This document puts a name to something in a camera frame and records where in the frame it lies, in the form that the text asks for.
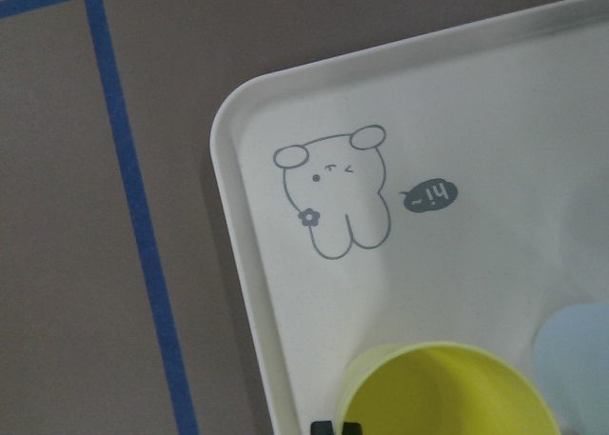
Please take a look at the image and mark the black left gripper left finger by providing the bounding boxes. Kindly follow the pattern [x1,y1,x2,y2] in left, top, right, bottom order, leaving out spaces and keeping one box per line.
[310,421,333,435]

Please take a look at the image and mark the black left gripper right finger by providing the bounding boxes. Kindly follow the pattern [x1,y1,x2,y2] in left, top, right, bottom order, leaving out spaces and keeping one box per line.
[341,422,363,435]

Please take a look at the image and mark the yellow plastic cup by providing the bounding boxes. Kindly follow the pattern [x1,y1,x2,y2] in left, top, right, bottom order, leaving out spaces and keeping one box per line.
[333,342,560,434]

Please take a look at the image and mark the white plastic tray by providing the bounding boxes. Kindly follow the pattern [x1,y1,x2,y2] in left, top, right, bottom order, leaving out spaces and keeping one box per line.
[210,0,608,434]

